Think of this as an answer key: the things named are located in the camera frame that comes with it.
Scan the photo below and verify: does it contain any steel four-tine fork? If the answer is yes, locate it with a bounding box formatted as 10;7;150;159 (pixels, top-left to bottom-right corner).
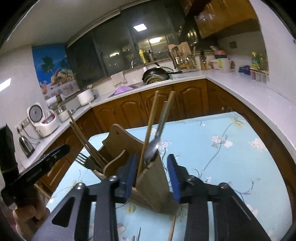
75;153;103;172

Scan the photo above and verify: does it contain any dish rack with utensils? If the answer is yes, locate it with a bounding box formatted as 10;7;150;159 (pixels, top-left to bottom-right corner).
168;42;197;70

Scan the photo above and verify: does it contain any person's left hand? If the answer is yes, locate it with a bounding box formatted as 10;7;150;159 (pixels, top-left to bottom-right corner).
13;194;50;240

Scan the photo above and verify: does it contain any wooden chopstick standing in holder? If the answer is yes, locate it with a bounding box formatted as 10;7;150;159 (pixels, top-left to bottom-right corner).
137;90;159;177

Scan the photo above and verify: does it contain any wooden utensil holder box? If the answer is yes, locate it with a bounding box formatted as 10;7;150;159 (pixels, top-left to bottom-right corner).
95;124;178;215

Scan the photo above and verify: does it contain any small metal spoon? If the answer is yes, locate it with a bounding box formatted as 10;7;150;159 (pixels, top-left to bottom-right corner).
143;101;168;165

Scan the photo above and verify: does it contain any long curved wooden chopstick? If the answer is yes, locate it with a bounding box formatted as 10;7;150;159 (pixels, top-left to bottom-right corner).
168;216;177;241

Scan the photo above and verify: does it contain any steel electric kettle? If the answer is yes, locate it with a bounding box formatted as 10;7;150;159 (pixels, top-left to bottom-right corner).
18;135;35;158

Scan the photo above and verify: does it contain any blue floral tablecloth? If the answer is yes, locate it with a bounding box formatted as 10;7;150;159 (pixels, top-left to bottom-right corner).
46;111;293;241

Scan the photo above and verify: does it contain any metal chopstick flat silver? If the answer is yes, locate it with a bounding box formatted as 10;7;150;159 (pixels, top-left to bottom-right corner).
135;227;141;241

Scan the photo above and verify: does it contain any white rice cooker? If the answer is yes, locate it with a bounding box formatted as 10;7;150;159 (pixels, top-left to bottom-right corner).
27;102;59;138

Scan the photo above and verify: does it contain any wooden chopstick beside gripper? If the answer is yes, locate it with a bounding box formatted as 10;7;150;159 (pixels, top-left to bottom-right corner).
67;110;107;169

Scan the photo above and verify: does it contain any purple plastic basin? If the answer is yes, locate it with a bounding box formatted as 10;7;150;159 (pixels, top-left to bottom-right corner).
114;85;133;95

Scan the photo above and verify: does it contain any white pot on counter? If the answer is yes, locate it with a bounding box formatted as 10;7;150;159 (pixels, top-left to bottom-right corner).
77;89;94;106

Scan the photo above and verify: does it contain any black frying pan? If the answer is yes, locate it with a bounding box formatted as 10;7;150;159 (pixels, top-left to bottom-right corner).
142;62;183;85

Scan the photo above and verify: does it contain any yellow dish soap bottle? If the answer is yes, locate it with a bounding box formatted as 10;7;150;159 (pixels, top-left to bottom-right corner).
138;48;149;65

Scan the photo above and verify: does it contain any green drink bottle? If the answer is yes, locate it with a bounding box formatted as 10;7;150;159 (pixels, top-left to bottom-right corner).
251;52;260;70

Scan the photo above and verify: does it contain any beach fruit wall poster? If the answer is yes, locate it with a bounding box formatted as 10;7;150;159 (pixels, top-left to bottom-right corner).
32;44;80;100

